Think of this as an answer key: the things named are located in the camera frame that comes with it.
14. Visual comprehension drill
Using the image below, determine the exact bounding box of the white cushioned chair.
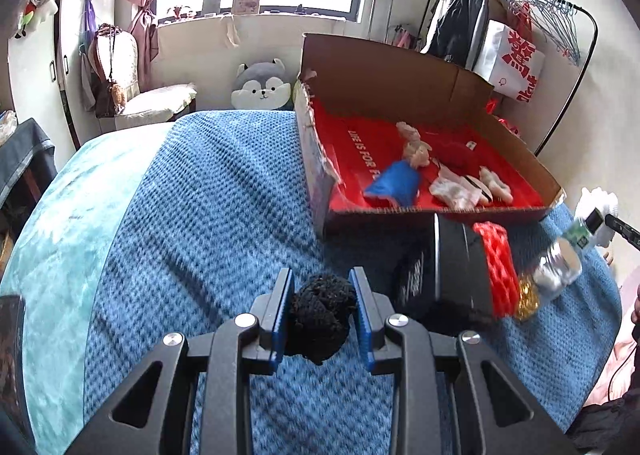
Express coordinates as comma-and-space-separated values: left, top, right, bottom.
82, 24, 198, 133

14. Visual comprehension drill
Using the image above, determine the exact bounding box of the glass jar of yellow capsules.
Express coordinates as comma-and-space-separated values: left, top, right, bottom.
514, 237, 583, 322

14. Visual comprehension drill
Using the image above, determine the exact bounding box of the purple ribbon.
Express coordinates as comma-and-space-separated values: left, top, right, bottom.
82, 0, 101, 36

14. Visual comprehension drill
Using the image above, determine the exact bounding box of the white wardrobe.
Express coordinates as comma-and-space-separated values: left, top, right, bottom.
7, 0, 123, 146

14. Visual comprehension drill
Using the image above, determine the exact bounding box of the clear toner bottle black cap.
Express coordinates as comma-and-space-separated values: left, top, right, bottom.
562, 209, 606, 253

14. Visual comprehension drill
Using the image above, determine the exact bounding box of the bunch of wire hangers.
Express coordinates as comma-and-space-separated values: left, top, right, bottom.
500, 0, 581, 66

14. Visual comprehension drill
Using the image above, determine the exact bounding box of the beige plush doll blue dress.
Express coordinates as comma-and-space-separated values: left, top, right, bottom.
363, 121, 433, 208

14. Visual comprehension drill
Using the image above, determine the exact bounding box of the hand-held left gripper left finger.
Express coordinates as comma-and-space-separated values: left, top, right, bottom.
65, 267, 296, 455

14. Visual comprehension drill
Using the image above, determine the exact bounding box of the red plastic bag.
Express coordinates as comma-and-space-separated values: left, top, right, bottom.
485, 97, 523, 136

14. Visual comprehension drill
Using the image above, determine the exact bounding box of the pale crumpled cloth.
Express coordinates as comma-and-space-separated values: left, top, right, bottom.
430, 165, 476, 210

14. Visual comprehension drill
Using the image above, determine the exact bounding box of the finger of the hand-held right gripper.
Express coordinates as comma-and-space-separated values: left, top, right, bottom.
604, 214, 640, 251

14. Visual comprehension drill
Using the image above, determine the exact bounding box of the white fluffy bath sponge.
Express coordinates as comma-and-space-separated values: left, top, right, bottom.
574, 187, 620, 248

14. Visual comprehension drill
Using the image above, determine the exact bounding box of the metal crutch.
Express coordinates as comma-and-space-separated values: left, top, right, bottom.
369, 0, 401, 43

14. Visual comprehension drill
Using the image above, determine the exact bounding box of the grey husky plush pillow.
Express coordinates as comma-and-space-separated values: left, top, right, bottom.
231, 58, 293, 110

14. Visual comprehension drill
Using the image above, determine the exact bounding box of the black knitted ball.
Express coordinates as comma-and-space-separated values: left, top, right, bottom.
286, 274, 358, 366

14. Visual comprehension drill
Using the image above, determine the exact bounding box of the beige powder puff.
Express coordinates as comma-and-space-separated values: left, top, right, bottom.
462, 174, 493, 203

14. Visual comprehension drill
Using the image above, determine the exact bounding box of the dark cloth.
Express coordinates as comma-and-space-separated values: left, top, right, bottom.
567, 395, 640, 455

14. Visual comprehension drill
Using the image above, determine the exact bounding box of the teal fleece blanket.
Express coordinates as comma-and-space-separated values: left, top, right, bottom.
0, 122, 176, 446

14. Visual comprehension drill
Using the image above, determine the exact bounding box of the brown shoulder bag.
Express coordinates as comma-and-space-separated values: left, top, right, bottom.
92, 80, 128, 118

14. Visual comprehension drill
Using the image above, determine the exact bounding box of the small cream plush bear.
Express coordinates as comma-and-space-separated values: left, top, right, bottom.
479, 166, 514, 203

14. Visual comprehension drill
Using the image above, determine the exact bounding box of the brown kraft paper bag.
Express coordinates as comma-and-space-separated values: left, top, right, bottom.
482, 0, 523, 36

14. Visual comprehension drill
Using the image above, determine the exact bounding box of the red knitted cloth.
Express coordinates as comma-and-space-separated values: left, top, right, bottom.
432, 135, 478, 170

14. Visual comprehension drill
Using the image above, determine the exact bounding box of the black clothes rack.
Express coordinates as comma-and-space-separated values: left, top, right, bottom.
419, 0, 598, 156

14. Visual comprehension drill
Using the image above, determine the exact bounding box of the hanging plush toy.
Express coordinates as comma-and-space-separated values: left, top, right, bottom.
14, 0, 66, 38

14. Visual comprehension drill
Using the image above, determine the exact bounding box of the dark patterned tin box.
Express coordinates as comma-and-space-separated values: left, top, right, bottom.
392, 212, 496, 326

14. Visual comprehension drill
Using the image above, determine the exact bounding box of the white tote bag red print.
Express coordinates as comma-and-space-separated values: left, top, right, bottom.
472, 20, 546, 103

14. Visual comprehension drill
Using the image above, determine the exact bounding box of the cardboard box red inside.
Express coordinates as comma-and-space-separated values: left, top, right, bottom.
292, 33, 566, 241

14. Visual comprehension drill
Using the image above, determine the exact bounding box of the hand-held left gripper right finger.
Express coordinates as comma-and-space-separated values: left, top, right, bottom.
348, 266, 581, 455

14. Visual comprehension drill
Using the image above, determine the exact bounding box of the dark jacket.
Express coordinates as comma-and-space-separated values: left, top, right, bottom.
422, 0, 488, 70

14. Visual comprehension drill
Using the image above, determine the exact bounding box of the dark cloth covered dresser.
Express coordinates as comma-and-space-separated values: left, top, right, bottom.
0, 117, 57, 216

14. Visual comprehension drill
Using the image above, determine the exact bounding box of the red mesh pouf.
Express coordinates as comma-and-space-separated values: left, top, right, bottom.
472, 221, 516, 318

